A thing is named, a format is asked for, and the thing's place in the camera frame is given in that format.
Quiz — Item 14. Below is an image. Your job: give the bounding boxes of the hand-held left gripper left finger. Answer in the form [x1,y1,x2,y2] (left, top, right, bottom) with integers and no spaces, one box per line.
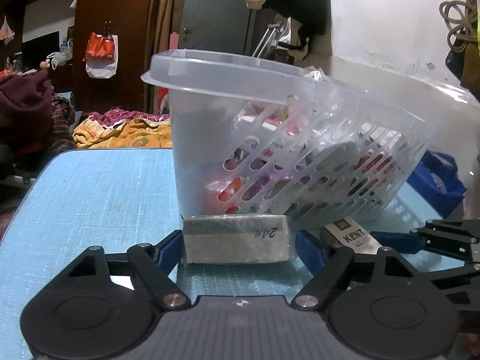
[64,229,191,312]

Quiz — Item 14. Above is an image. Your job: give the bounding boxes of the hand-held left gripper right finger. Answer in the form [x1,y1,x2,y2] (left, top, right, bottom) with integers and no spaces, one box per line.
[292,229,418,312]

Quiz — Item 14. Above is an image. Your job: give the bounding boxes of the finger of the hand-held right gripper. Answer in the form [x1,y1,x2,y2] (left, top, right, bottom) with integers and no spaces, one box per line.
[410,257,480,310]
[369,218,480,255]

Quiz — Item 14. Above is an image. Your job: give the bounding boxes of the white cigarette box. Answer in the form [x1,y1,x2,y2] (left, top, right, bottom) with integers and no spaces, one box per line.
[323,217,383,250]

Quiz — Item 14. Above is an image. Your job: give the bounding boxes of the clear plastic basket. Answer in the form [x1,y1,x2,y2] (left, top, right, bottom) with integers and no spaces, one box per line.
[140,48,438,230]

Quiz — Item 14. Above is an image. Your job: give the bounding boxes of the blue bag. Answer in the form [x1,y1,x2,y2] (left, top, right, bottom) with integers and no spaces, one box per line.
[406,150,468,218]

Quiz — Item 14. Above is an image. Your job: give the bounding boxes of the yellow floral blanket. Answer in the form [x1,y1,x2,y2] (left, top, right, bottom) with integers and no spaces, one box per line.
[72,118,173,149]

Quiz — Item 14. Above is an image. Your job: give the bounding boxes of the pink floral blanket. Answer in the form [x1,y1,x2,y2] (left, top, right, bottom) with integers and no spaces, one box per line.
[88,106,172,125]

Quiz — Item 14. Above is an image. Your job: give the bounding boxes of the red printed bag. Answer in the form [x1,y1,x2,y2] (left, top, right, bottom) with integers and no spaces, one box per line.
[157,88,172,115]

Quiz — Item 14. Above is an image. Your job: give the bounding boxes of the plaid cloth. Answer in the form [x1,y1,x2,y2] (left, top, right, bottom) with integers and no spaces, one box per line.
[48,95,76,151]

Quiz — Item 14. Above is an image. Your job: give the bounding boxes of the dark hanging bag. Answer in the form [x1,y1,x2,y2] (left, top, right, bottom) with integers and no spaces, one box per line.
[444,41,480,103]

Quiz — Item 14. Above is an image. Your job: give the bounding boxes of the maroon cloth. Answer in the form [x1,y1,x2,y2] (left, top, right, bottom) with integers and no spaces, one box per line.
[0,69,55,151]

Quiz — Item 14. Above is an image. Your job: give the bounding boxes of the orange and white plastic bag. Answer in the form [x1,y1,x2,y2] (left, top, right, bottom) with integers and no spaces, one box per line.
[83,31,119,80]

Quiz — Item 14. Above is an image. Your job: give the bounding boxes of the metal crutches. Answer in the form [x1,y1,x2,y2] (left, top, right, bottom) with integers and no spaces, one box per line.
[250,22,286,59]

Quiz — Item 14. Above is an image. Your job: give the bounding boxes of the brown wooden wardrobe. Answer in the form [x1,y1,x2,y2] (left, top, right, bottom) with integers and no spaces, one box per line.
[72,0,159,114]

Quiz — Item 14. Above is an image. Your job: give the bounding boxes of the wooden planks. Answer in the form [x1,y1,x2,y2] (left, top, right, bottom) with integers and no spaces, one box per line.
[144,0,181,83]

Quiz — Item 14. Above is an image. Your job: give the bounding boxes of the grey door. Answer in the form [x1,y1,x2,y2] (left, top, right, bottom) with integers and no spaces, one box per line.
[179,0,260,58]

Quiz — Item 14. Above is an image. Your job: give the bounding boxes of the black monitor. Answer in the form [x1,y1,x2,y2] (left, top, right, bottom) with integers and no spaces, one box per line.
[22,31,61,63]

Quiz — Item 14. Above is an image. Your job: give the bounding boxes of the black garment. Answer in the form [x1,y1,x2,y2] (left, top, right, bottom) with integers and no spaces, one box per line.
[262,0,333,52]

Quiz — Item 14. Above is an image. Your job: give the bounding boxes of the coiled brown cord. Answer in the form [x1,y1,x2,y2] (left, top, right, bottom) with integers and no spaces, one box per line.
[438,0,480,54]

